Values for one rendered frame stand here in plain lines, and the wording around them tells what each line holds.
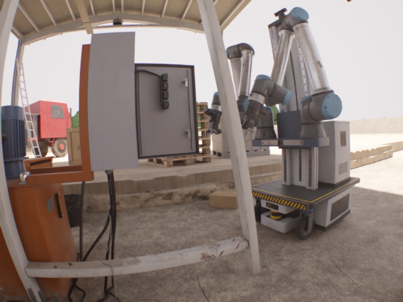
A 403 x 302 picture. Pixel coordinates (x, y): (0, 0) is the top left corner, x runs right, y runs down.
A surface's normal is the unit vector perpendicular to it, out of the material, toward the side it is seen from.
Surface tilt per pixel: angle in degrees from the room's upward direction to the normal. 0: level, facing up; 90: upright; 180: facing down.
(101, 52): 90
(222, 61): 93
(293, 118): 90
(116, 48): 90
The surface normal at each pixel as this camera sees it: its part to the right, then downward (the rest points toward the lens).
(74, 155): 0.16, 0.05
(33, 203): 0.38, 0.03
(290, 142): -0.89, 0.08
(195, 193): 0.16, 0.33
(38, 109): -0.26, 0.07
